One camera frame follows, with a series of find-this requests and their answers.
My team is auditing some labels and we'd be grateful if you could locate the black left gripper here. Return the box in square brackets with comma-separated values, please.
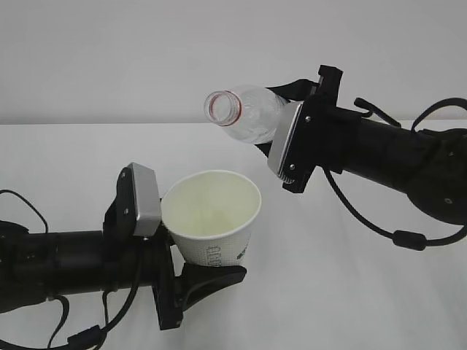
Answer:
[102, 166, 247, 330]

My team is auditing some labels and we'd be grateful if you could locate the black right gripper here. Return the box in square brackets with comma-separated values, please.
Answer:
[255, 65, 365, 193]

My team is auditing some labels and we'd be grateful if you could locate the clear water bottle red label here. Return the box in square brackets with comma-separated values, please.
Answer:
[204, 85, 288, 144]

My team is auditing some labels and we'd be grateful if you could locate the white paper cup green logo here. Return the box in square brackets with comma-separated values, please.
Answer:
[161, 170, 262, 267]

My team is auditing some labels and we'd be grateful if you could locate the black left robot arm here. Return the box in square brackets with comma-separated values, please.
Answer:
[1, 163, 246, 330]

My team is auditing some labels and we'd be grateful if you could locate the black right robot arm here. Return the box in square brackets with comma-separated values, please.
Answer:
[260, 66, 466, 225]

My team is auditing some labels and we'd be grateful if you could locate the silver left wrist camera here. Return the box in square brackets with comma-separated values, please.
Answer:
[129, 162, 162, 237]

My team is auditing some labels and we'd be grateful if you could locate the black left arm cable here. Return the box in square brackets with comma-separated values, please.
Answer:
[0, 189, 143, 350]

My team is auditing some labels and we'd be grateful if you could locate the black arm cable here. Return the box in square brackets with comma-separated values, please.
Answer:
[0, 189, 143, 350]
[324, 96, 467, 252]

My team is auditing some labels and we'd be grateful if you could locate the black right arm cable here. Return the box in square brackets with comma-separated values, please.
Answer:
[324, 96, 467, 252]

